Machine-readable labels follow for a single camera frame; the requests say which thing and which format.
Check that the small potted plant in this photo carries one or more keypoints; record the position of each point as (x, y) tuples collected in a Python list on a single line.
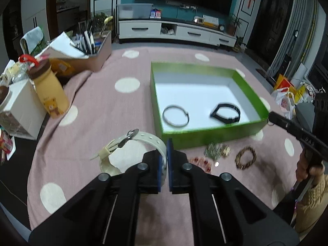
[(239, 44)]

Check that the black wristband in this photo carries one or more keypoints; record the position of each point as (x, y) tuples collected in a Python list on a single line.
[(229, 120)]

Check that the small colourful boxes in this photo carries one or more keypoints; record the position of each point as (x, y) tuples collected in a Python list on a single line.
[(155, 13)]

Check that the tall potted plant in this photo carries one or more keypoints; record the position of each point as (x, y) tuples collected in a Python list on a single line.
[(233, 24)]

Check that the white cardboard box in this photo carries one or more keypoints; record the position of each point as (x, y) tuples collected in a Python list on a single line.
[(23, 112)]

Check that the green cardboard box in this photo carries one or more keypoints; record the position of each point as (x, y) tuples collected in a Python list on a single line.
[(205, 138)]

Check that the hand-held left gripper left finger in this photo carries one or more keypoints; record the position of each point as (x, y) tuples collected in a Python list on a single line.
[(161, 169)]

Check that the person's right forearm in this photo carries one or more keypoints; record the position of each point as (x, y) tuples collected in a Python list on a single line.
[(314, 205)]

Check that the green and white towel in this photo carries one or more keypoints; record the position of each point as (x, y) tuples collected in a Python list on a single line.
[(32, 38)]

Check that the white plastic bag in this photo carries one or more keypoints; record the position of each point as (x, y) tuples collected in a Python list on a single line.
[(285, 103)]

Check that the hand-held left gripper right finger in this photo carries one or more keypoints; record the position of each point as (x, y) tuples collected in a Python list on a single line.
[(169, 169)]

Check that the grey striped curtain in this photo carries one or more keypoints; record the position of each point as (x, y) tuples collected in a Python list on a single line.
[(297, 30)]

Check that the yellow bear bottle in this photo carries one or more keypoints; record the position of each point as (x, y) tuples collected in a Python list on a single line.
[(51, 92)]

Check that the pink organizer box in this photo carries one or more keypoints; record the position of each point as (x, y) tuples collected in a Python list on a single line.
[(98, 56)]

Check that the pink polka dot tablecloth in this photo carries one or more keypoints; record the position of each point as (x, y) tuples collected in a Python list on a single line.
[(102, 123)]

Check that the white television cabinet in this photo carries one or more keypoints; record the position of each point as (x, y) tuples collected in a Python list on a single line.
[(138, 29)]

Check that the yellow paper bag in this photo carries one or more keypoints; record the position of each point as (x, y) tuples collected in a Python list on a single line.
[(284, 83)]

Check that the silver bangle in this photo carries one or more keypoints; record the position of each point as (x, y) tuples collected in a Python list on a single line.
[(164, 115)]

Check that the bushy green plant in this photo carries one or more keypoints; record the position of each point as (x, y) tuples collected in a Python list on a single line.
[(100, 21)]

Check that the clear plastic storage box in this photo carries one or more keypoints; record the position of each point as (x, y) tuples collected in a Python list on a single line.
[(134, 11)]

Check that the person's right hand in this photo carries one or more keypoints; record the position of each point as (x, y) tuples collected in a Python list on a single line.
[(302, 167)]

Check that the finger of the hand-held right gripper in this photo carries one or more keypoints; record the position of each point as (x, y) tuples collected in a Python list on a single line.
[(280, 121)]

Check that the orange snack bag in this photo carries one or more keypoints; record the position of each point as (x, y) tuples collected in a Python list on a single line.
[(61, 68)]

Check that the white wristwatch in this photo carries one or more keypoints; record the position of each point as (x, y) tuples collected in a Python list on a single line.
[(148, 137)]

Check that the yellow desk calendar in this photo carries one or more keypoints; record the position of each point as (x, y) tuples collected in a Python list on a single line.
[(210, 21)]

